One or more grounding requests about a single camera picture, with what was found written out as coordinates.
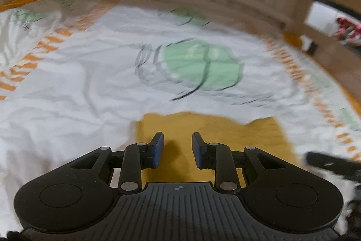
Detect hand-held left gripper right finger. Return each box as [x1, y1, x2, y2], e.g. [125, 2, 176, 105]
[192, 132, 285, 191]

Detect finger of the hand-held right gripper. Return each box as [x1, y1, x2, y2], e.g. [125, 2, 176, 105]
[305, 151, 361, 181]

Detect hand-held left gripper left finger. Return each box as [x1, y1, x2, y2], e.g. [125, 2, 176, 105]
[69, 132, 164, 192]

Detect mustard yellow small garment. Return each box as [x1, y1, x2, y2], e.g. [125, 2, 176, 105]
[135, 112, 309, 189]

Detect white printed blanket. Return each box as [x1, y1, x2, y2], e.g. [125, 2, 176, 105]
[0, 0, 361, 236]

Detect red objects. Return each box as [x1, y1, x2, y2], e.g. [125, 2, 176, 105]
[335, 16, 361, 44]

